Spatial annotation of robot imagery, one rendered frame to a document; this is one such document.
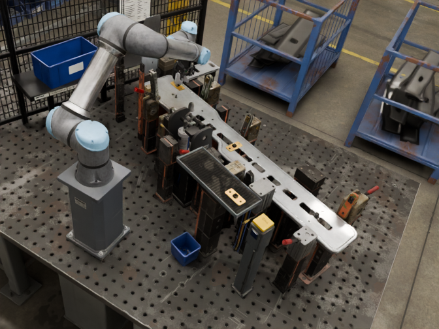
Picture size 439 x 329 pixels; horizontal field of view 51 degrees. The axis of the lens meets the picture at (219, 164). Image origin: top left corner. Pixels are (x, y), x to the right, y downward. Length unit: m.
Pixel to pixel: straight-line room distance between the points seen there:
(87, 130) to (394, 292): 2.27
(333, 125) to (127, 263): 2.72
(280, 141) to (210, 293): 1.15
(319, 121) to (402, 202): 1.74
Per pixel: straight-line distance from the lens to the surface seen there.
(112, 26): 1.82
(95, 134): 1.73
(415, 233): 3.69
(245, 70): 4.42
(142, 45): 1.76
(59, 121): 1.82
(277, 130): 2.89
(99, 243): 2.08
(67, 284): 2.44
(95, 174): 1.82
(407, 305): 3.26
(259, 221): 1.72
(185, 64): 2.30
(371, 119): 4.28
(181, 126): 2.13
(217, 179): 1.82
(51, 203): 2.35
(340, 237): 2.00
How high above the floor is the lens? 2.45
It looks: 43 degrees down
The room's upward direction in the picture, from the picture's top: 11 degrees clockwise
